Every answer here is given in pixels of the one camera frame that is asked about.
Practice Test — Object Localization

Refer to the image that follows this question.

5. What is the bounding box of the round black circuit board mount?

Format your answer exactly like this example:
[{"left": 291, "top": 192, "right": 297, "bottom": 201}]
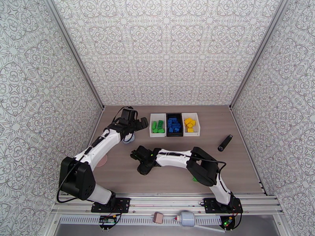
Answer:
[{"left": 222, "top": 216, "right": 235, "bottom": 229}]

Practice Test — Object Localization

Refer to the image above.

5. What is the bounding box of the green circuit board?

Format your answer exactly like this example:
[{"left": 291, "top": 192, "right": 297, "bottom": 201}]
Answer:
[{"left": 99, "top": 216, "right": 117, "bottom": 225}]

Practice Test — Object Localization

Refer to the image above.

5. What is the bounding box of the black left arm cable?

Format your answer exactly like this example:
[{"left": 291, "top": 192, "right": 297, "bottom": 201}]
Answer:
[{"left": 56, "top": 106, "right": 138, "bottom": 204}]

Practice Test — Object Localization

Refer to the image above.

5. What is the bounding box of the white plastic bin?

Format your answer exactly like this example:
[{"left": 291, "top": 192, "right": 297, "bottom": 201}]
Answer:
[
  {"left": 149, "top": 113, "right": 168, "bottom": 138},
  {"left": 182, "top": 112, "right": 201, "bottom": 137}
]

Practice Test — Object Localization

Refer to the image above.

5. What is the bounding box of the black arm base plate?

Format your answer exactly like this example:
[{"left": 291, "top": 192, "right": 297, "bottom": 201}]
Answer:
[
  {"left": 91, "top": 197, "right": 131, "bottom": 214},
  {"left": 204, "top": 198, "right": 244, "bottom": 214}
]

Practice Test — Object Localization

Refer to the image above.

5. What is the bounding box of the white flat bar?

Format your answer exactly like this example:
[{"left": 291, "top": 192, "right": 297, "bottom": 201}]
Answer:
[{"left": 194, "top": 224, "right": 226, "bottom": 233}]

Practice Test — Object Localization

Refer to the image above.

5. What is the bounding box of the black plastic bin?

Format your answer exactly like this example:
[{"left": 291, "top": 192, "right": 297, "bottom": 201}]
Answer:
[{"left": 166, "top": 113, "right": 184, "bottom": 138}]

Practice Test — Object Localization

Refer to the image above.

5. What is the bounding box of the white blue cylinder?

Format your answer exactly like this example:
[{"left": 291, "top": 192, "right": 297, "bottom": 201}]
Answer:
[{"left": 174, "top": 211, "right": 196, "bottom": 228}]

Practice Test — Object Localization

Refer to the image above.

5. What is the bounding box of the aluminium table side rail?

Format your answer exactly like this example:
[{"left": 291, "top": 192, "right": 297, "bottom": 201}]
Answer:
[
  {"left": 229, "top": 107, "right": 269, "bottom": 196},
  {"left": 81, "top": 107, "right": 105, "bottom": 160}
]

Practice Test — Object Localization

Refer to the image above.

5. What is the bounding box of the thin aluminium wall rail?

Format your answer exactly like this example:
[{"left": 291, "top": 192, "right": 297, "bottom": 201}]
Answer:
[{"left": 102, "top": 104, "right": 232, "bottom": 107}]

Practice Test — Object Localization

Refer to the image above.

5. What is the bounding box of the small white square clock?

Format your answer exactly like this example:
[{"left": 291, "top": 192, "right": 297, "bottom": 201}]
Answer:
[{"left": 122, "top": 135, "right": 136, "bottom": 146}]

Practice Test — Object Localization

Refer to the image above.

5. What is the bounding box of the black cylindrical device with clip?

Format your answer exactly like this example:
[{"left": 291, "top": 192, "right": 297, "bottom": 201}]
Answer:
[{"left": 217, "top": 134, "right": 234, "bottom": 153}]

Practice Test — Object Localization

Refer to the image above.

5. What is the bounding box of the white slotted cable duct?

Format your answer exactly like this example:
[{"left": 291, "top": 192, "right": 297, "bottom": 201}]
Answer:
[{"left": 60, "top": 216, "right": 222, "bottom": 226}]

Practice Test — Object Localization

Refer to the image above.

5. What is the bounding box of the pink pen cup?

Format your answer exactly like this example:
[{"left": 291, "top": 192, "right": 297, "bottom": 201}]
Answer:
[{"left": 95, "top": 155, "right": 108, "bottom": 168}]

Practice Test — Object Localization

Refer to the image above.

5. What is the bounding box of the long aluminium base rail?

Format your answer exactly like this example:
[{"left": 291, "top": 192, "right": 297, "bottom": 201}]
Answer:
[{"left": 53, "top": 192, "right": 284, "bottom": 215}]

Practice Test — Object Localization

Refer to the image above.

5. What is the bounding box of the aluminium corner post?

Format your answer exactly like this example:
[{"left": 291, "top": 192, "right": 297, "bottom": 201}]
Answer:
[
  {"left": 228, "top": 0, "right": 292, "bottom": 111},
  {"left": 42, "top": 0, "right": 106, "bottom": 111}
]

